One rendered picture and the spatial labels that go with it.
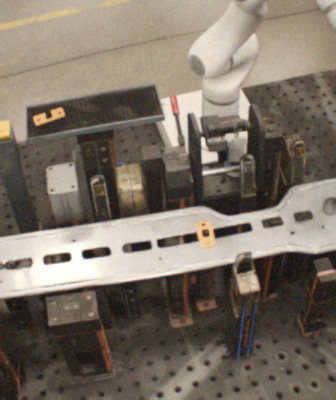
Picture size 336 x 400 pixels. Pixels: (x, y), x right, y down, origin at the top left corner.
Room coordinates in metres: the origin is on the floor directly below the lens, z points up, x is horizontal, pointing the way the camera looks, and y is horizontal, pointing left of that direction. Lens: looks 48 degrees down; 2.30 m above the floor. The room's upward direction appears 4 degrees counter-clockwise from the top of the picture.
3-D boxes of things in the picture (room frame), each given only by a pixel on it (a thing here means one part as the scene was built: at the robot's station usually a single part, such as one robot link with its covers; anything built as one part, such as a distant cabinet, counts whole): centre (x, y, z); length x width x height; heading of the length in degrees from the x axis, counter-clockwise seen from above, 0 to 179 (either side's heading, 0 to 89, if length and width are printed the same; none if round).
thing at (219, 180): (1.19, -0.17, 0.94); 0.18 x 0.13 x 0.49; 97
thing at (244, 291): (0.80, -0.18, 0.87); 0.12 x 0.09 x 0.35; 7
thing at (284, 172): (1.20, -0.36, 0.88); 0.11 x 0.09 x 0.37; 7
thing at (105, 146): (1.27, 0.17, 0.92); 0.10 x 0.08 x 0.45; 97
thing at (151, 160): (1.17, 0.03, 0.90); 0.05 x 0.05 x 0.40; 7
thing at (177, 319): (0.96, -0.02, 0.84); 0.17 x 0.06 x 0.29; 7
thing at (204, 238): (0.97, -0.09, 1.01); 0.08 x 0.04 x 0.01; 6
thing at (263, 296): (0.99, -0.27, 0.84); 0.12 x 0.05 x 0.29; 7
